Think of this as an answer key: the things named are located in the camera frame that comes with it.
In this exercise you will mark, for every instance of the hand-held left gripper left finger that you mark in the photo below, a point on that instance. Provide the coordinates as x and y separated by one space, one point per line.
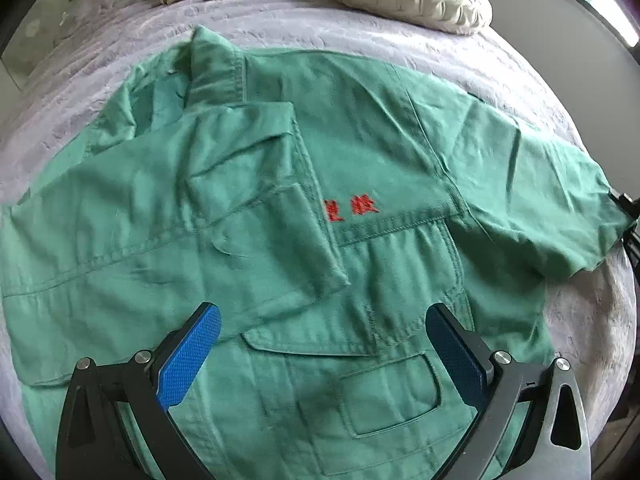
190 360

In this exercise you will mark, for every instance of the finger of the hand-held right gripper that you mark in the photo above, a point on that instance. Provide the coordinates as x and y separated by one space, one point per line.
633 247

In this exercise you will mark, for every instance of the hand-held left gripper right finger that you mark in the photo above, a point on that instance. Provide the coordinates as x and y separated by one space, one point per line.
455 355

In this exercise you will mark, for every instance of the green work jacket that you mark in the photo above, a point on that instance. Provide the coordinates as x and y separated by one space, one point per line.
300 160

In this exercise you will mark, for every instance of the lavender quilted bedspread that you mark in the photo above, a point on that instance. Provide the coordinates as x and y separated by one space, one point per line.
125 35

